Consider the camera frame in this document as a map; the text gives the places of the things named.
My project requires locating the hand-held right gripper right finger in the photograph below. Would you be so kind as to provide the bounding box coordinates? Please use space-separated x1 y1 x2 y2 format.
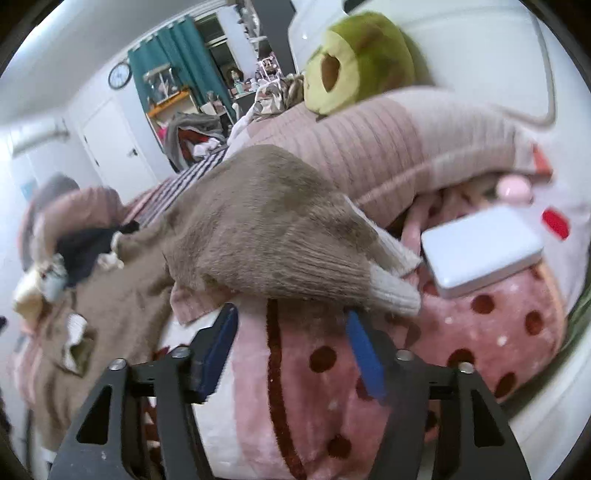
345 310 532 480

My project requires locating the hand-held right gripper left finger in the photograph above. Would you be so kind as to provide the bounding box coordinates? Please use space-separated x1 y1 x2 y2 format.
48 303 239 480

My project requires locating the taupe fuzzy sweater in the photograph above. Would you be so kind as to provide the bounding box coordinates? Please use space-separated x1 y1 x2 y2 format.
32 144 422 450

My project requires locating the pile of clothes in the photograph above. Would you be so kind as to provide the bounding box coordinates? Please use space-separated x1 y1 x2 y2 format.
157 111 232 172

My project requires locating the pink dotted plush blanket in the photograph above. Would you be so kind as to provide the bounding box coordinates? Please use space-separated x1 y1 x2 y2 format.
14 185 566 480

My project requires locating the white flat box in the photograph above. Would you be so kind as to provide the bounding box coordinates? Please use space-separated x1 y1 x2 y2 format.
420 205 544 299

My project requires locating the dark cloth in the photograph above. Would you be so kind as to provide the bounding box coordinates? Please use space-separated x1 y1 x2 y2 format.
55 220 140 288

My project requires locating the striped bed sheet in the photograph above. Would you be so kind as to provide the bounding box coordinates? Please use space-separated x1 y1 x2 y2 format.
134 148 229 227

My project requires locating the pink ribbed pillow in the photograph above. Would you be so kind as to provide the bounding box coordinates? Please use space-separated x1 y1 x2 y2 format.
226 87 552 215

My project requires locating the pink round object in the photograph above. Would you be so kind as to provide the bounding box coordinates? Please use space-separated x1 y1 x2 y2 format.
496 175 534 204

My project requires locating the white door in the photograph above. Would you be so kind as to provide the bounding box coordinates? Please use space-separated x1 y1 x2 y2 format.
78 97 160 190

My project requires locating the beige patterned cloth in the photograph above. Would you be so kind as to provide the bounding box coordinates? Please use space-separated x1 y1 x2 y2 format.
252 74 306 121

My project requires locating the teal curtain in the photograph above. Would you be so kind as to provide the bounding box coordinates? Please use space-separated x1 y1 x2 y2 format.
127 15 237 125

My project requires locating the green avocado plush toy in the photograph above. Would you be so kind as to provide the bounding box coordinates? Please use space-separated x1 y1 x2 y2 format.
302 11 416 115

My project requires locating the round wall clock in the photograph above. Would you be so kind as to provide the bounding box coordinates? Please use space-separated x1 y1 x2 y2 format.
108 61 133 89

